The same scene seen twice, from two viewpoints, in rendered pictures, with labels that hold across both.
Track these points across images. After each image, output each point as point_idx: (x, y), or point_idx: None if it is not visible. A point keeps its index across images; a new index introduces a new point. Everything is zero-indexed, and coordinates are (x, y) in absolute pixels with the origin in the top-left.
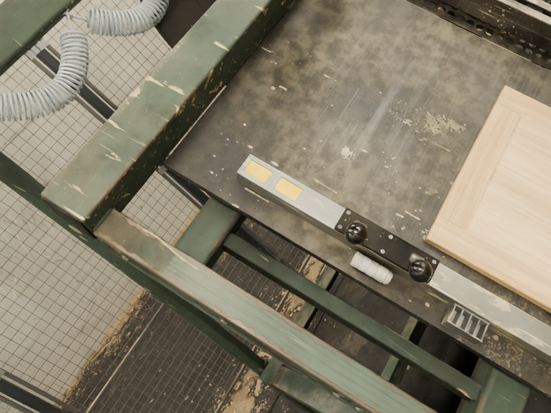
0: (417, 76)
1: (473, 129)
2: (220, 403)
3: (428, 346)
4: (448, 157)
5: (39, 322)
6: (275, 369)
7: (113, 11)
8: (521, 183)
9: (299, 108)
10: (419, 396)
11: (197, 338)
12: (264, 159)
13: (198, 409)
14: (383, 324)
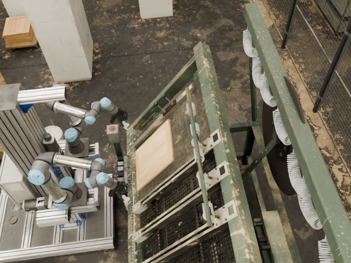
0: (186, 141)
1: (174, 145)
2: (330, 133)
3: (256, 202)
4: (174, 135)
5: None
6: (252, 123)
7: (254, 66)
8: (162, 145)
9: (197, 106)
10: (245, 184)
11: (349, 129)
12: (194, 93)
13: (349, 129)
14: (285, 203)
